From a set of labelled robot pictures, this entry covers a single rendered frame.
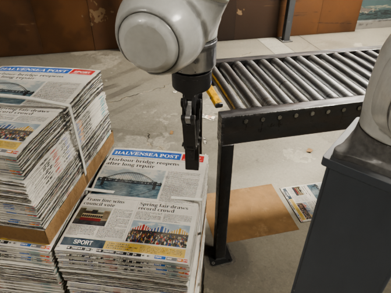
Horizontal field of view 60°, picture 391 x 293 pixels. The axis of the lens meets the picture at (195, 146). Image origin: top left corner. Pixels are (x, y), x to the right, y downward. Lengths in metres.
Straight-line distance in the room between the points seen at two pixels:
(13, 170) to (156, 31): 0.41
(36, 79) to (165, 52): 0.58
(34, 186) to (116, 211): 0.21
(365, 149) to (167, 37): 0.47
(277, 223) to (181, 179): 1.13
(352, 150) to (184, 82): 0.35
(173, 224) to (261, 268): 1.02
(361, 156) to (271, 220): 1.28
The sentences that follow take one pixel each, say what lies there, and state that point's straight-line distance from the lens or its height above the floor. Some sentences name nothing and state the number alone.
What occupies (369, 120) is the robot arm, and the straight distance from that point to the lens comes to 0.70.
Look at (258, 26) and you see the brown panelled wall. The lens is 4.66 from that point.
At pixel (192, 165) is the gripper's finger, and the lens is 0.75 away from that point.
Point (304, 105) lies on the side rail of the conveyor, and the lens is 1.34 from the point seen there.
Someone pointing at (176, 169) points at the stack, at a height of 0.83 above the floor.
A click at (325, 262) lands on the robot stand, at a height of 0.71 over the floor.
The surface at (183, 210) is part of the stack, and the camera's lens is 0.80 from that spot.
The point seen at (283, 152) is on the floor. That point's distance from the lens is 2.46.
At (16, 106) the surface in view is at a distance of 0.82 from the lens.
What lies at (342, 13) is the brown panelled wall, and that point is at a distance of 5.19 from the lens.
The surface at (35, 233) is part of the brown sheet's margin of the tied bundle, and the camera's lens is 0.78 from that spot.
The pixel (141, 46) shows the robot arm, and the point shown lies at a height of 1.28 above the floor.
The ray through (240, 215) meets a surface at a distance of 1.95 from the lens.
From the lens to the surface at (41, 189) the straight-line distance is 0.72.
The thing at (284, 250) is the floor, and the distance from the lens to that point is 1.83.
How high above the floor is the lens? 1.40
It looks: 35 degrees down
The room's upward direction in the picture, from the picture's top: straight up
